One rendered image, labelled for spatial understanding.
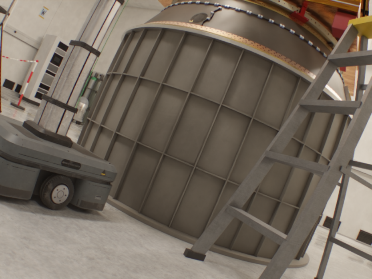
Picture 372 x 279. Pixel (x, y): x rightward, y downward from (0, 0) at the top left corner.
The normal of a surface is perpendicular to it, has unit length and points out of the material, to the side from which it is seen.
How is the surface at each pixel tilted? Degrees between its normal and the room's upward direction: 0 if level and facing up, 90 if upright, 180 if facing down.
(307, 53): 62
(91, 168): 90
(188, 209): 90
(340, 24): 90
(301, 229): 87
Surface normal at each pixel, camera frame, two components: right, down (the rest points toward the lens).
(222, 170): 0.06, -0.03
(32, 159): 0.78, 0.30
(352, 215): -0.39, -0.21
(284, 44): 0.29, -0.43
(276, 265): 0.39, 0.06
